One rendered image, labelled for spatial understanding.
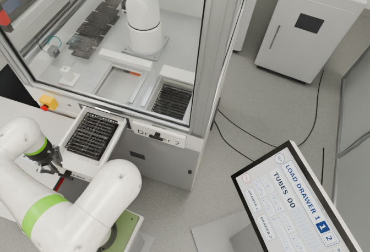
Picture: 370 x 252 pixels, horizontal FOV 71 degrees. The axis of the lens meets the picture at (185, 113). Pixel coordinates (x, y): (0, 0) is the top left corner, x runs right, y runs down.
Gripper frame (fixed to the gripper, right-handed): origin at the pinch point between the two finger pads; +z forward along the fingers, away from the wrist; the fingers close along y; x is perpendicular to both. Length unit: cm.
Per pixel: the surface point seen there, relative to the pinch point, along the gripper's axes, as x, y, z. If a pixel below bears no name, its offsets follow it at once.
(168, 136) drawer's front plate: 40, -34, 3
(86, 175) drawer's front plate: 12.6, -1.8, 0.3
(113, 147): 15.7, -19.9, 5.0
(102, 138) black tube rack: 9.2, -21.6, 3.2
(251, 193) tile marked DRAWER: 84, -14, -8
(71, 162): -1.7, -7.6, 9.5
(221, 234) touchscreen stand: 87, -14, 89
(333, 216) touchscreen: 107, -9, -26
